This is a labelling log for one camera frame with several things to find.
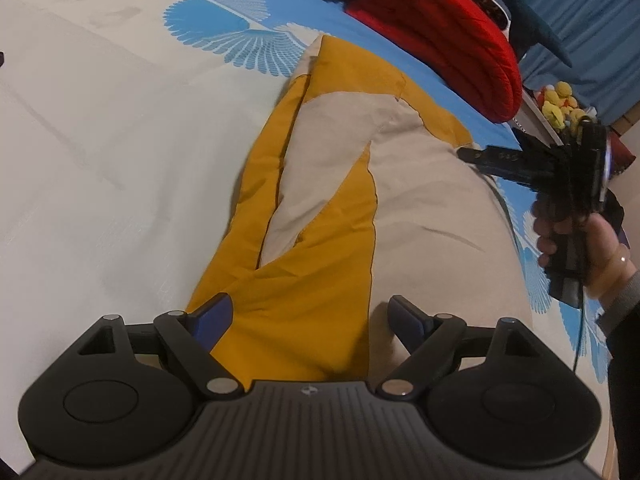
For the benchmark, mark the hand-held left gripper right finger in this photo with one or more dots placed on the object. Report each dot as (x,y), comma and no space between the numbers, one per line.
(402,315)

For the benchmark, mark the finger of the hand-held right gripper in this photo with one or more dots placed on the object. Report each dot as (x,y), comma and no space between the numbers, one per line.
(492,157)

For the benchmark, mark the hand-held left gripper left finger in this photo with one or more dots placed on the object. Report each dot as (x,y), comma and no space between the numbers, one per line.
(216,312)

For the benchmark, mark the yellow and beige jacket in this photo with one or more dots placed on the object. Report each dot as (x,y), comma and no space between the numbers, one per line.
(325,240)

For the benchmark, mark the person's right hand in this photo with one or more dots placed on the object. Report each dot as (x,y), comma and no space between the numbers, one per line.
(605,255)

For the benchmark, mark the dark red bag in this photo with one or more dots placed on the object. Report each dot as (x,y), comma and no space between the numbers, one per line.
(620,155)

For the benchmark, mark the yellow plush toys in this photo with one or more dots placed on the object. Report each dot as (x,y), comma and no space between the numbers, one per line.
(562,105)

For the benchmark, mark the red quilted blanket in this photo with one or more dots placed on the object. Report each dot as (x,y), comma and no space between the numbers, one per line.
(440,35)

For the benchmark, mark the teal shark plush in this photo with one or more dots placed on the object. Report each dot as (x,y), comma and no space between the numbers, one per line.
(530,15)

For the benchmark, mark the blue curtain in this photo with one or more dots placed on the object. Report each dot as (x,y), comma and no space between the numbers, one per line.
(590,25)

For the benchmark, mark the blue fan print bed sheet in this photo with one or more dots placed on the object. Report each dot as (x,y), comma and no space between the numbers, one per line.
(100,135)

